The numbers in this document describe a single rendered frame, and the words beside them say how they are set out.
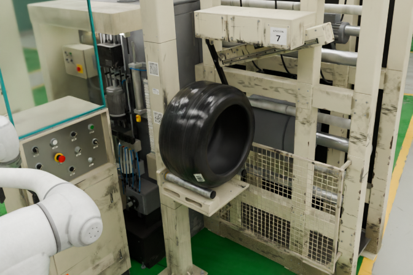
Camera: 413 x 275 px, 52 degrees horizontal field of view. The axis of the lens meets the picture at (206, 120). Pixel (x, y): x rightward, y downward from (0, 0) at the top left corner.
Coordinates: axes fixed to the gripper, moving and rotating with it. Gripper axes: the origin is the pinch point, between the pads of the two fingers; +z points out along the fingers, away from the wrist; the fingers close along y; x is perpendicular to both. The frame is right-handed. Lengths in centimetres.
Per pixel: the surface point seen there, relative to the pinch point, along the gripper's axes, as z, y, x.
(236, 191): 47, 91, 59
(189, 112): -9, 61, 57
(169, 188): 46, 53, 55
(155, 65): -13, 39, 88
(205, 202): 38, 74, 41
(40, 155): 27, -15, 51
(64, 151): 32, -7, 61
